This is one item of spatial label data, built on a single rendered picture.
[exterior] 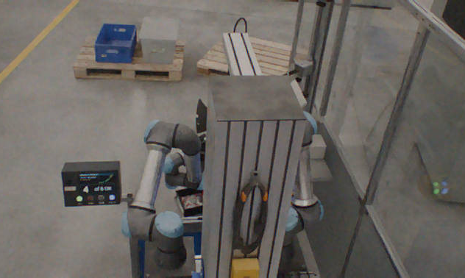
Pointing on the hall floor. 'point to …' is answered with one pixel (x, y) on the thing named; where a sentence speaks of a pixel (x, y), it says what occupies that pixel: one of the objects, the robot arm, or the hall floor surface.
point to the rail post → (134, 257)
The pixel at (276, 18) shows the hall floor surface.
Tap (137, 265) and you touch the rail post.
